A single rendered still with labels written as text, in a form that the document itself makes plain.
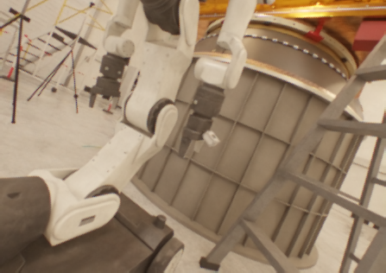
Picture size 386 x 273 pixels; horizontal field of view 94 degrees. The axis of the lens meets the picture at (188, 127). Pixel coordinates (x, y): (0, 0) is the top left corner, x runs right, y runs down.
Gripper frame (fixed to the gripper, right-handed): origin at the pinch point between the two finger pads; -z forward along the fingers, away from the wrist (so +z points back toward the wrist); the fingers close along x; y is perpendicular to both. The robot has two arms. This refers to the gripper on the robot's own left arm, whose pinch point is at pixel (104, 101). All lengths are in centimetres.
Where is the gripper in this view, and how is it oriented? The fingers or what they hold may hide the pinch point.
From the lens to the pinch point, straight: 84.8
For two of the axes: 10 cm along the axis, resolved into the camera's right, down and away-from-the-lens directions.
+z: 3.2, -9.3, -2.0
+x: 4.7, -0.3, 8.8
